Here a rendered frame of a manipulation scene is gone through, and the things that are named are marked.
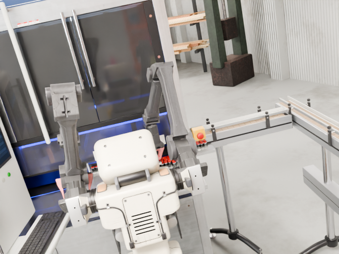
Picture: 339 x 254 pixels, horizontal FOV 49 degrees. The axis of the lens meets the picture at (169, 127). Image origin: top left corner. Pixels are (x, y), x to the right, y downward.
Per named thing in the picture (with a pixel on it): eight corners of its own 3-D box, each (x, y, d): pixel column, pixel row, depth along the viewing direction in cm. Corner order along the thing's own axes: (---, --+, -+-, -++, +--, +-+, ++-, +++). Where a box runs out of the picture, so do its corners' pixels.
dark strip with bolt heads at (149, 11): (172, 140, 222) (143, 1, 195) (179, 138, 222) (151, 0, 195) (172, 140, 221) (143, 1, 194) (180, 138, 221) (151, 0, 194)
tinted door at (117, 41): (100, 121, 213) (70, 16, 193) (173, 104, 216) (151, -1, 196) (100, 122, 212) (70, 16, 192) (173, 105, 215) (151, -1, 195)
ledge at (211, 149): (190, 148, 240) (189, 145, 239) (210, 143, 241) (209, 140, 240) (195, 156, 227) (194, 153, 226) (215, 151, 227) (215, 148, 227)
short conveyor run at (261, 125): (191, 153, 236) (187, 131, 230) (186, 145, 250) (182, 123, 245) (293, 128, 241) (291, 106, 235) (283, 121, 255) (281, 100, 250)
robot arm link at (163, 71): (151, 54, 154) (174, 52, 156) (146, 69, 167) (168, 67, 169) (173, 157, 142) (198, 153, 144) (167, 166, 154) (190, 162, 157)
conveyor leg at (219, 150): (226, 236, 274) (210, 141, 248) (238, 233, 275) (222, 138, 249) (230, 243, 266) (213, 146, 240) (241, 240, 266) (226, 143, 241)
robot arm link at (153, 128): (147, 126, 195) (157, 123, 196) (144, 122, 202) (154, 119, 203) (150, 138, 198) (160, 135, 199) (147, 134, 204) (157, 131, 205)
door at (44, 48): (17, 140, 209) (-21, 36, 189) (99, 121, 213) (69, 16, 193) (17, 141, 209) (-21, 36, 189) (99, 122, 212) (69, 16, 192)
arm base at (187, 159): (176, 173, 135) (208, 165, 136) (170, 154, 139) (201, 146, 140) (177, 183, 142) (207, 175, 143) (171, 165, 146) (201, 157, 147)
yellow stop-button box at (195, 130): (192, 137, 229) (190, 127, 227) (203, 135, 230) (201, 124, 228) (194, 142, 222) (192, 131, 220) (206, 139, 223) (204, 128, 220)
